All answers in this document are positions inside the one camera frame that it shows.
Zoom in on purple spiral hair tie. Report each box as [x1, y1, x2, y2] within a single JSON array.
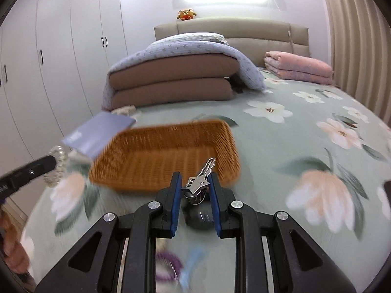
[[154, 251, 184, 283]]

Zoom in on silver keys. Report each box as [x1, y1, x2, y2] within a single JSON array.
[[182, 157, 215, 206]]

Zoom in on person's left hand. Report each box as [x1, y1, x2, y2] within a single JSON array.
[[1, 212, 30, 274]]

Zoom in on blue-grey notebook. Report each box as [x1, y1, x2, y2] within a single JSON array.
[[62, 112, 137, 160]]

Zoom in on black round jar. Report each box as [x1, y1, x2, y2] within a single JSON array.
[[182, 193, 215, 231]]

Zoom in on floral green bedspread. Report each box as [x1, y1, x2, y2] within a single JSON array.
[[22, 71, 390, 292]]

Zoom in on brown wicker basket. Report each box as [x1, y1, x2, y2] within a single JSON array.
[[89, 119, 240, 193]]

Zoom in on cream knitted cloth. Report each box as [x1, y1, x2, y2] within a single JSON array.
[[111, 105, 137, 116]]

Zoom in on white wardrobe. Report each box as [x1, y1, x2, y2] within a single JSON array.
[[1, 0, 127, 173]]

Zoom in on folded pink blanket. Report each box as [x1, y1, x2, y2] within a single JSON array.
[[264, 51, 333, 85]]

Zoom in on folded brown quilt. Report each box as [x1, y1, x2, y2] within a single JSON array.
[[102, 54, 239, 110]]

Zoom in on lavender patterned blanket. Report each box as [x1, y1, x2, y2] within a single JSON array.
[[101, 40, 266, 111]]

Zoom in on beige padded headboard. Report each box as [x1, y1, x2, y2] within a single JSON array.
[[154, 17, 310, 67]]

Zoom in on beige curtain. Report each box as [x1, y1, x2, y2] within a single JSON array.
[[326, 0, 390, 124]]

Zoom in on orange plush toy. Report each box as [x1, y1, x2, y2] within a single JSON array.
[[176, 9, 197, 21]]

